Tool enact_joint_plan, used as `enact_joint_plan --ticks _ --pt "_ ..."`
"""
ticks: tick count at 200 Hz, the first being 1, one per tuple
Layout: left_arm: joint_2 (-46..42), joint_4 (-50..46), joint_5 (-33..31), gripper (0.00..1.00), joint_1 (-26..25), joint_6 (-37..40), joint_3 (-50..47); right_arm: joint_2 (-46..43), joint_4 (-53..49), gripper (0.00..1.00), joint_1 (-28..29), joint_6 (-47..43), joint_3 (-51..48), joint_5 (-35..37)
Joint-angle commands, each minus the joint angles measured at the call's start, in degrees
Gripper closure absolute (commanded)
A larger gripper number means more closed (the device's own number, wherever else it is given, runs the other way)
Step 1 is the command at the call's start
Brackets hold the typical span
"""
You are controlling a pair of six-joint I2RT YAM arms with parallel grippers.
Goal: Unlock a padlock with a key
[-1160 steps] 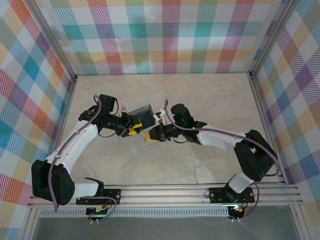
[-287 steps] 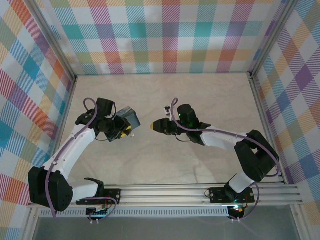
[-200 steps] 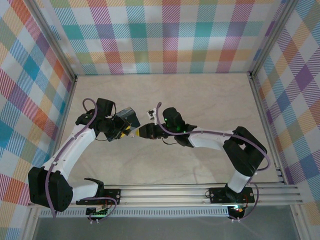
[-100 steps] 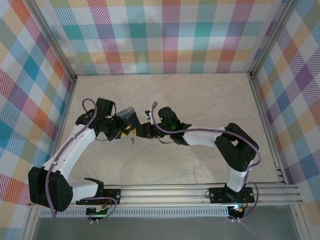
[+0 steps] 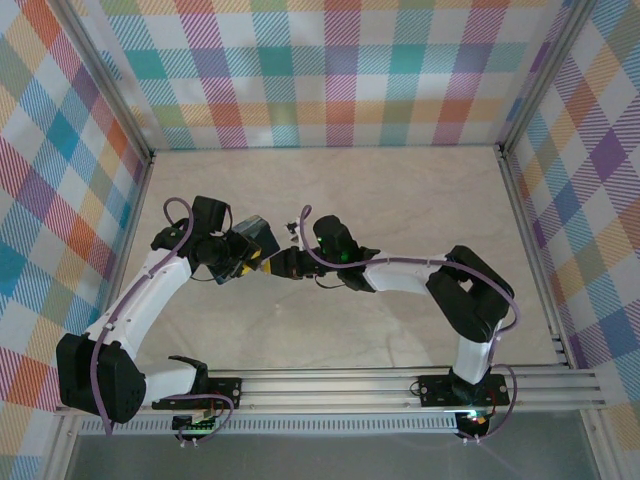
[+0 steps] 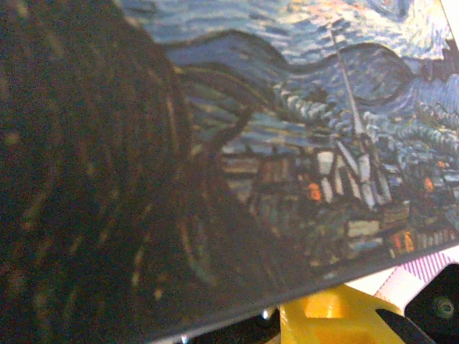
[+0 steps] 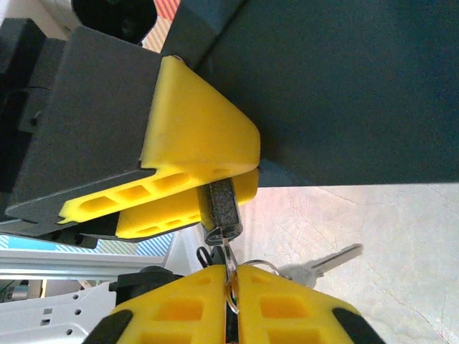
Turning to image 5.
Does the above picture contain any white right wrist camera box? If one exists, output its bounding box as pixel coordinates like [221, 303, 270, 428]
[284, 217, 307, 246]

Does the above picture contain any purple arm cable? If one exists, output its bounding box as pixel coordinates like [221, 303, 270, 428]
[298, 204, 524, 444]
[89, 197, 236, 446]

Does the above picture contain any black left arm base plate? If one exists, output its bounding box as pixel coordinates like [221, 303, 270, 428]
[151, 377, 243, 412]

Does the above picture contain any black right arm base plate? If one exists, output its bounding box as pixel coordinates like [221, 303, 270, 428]
[417, 373, 511, 407]

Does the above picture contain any aluminium mounting rail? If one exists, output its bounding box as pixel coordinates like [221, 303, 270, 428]
[53, 367, 607, 416]

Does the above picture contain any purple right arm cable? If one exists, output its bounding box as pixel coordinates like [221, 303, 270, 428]
[298, 204, 524, 444]

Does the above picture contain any green lit controller board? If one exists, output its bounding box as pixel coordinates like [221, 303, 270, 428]
[171, 414, 220, 434]

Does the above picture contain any aluminium frame post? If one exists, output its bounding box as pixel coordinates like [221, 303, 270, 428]
[498, 0, 601, 157]
[52, 0, 157, 166]

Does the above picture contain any orange lit controller board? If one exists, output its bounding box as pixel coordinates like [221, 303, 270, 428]
[457, 410, 492, 437]

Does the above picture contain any grey slotted cable duct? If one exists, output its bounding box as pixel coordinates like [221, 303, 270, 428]
[78, 412, 459, 435]

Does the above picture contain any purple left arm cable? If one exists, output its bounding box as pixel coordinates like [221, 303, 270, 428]
[89, 197, 236, 446]

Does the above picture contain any aluminium side rail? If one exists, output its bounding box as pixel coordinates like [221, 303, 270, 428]
[494, 144, 577, 369]
[85, 153, 157, 376]

